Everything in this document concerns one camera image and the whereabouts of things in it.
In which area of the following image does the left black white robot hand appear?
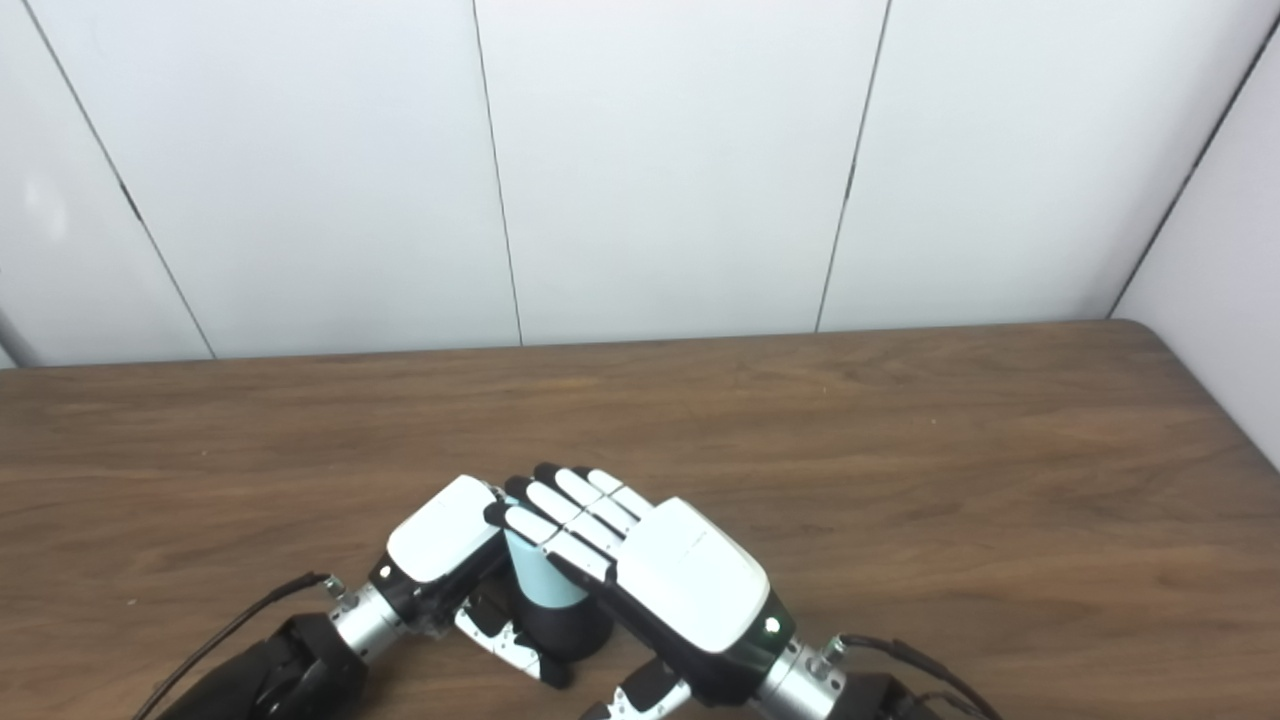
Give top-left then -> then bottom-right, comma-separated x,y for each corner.
368,474 -> 576,691

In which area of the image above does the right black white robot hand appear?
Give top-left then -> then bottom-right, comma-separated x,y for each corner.
484,462 -> 798,720

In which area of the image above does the light-blue short hose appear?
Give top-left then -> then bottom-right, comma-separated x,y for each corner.
503,497 -> 591,609

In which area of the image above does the black flared nozzle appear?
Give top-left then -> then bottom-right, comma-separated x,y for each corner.
525,588 -> 616,663

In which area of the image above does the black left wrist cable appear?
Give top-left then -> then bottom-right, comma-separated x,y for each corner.
130,572 -> 347,720

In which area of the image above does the thick black right wrist cable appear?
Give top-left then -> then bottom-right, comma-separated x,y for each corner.
820,633 -> 1007,720

